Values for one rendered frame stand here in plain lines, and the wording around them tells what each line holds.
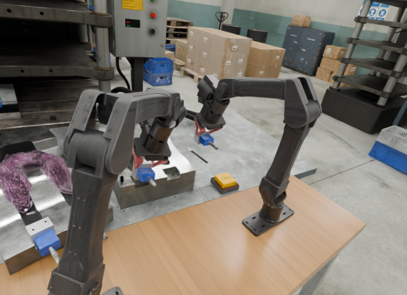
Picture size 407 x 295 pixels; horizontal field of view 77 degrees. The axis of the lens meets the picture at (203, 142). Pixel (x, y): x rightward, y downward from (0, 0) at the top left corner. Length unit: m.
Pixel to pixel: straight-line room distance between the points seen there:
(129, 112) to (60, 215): 0.46
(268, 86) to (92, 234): 0.55
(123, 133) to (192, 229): 0.47
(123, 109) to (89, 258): 0.27
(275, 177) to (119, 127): 0.52
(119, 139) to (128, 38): 1.17
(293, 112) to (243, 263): 0.43
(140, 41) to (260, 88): 0.96
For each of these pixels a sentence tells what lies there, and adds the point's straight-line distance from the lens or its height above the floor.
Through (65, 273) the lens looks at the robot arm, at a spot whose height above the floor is 0.96.
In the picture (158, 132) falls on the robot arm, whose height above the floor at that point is 1.09.
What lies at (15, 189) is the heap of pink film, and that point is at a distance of 0.86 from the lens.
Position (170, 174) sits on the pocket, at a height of 0.86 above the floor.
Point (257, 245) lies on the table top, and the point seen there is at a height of 0.80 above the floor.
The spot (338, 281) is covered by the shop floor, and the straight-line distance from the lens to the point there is 1.99.
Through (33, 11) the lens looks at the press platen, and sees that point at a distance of 1.43.
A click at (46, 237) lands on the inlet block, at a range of 0.75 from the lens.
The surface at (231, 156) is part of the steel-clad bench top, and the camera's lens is 1.18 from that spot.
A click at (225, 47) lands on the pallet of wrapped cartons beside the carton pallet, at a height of 0.77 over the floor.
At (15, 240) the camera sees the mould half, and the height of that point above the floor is 0.85.
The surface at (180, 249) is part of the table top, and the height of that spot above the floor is 0.80.
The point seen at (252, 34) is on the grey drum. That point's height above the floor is 0.76.
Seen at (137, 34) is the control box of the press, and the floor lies 1.20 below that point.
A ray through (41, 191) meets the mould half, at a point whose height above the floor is 0.88.
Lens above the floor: 1.41
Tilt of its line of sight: 29 degrees down
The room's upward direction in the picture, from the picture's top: 8 degrees clockwise
